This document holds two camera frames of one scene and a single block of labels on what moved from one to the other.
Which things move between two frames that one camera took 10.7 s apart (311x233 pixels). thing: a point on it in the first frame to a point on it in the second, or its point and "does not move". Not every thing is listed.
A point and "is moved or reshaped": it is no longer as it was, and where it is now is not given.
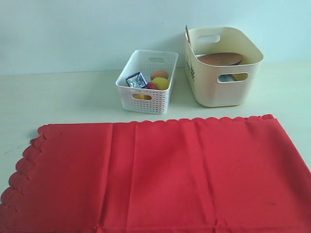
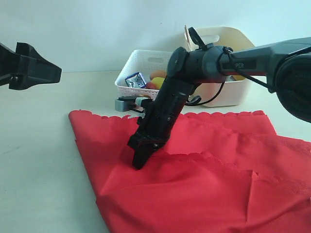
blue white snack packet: x=136 y=80 does not move
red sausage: x=150 y=85 does not move
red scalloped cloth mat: x=227 y=174 is moved or reshaped
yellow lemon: x=162 y=83 does not move
